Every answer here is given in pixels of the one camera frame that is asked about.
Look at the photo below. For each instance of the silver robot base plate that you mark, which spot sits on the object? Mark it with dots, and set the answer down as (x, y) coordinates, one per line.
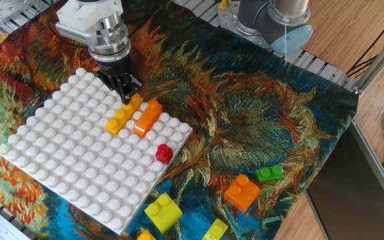
(235, 26)

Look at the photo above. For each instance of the white studded baseplate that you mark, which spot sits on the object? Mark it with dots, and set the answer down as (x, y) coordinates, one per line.
(85, 153)

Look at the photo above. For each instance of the small lime single-stud block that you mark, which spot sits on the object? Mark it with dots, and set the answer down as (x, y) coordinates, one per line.
(215, 230)

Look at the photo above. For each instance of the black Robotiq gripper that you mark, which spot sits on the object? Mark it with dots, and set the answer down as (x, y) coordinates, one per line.
(115, 66)

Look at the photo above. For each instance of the small red block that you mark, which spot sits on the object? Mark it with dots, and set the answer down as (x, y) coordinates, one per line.
(164, 154)

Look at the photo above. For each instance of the small yellow object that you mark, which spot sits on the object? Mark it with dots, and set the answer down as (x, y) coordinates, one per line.
(223, 4)

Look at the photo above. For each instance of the small green two-stud block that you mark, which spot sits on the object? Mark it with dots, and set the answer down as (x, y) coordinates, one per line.
(269, 174)

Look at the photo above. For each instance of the white zip tie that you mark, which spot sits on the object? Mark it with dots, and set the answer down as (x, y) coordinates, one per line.
(285, 41)

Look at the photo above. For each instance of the large lime two-stud block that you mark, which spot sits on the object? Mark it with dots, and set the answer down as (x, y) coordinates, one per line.
(163, 213)

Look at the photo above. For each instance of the orange two-stud block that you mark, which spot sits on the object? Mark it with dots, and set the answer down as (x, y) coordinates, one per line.
(242, 194)

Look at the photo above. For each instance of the perforated metal plate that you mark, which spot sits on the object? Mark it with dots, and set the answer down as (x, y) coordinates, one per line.
(8, 10)

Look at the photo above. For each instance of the slim yellow four-stud block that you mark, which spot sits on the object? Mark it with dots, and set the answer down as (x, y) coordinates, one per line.
(122, 116)

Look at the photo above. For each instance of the black monitor panel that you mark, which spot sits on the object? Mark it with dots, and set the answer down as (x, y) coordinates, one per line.
(352, 193)

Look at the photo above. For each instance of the white and silver wrist adapter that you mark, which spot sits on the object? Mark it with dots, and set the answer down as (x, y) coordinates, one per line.
(90, 20)

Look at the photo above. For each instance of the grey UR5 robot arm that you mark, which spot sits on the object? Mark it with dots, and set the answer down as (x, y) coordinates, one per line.
(272, 20)

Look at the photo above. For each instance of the aluminium frame beam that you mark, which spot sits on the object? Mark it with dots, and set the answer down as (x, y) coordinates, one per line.
(378, 63)

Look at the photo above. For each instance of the colourful sunflower pattern rug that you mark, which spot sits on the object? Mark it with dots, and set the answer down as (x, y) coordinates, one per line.
(295, 116)

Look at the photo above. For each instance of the large yellow four-stud block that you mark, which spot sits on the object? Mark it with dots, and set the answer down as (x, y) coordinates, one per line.
(145, 236)

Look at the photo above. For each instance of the slim orange sloped block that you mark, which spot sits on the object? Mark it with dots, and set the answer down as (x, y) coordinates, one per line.
(147, 119)

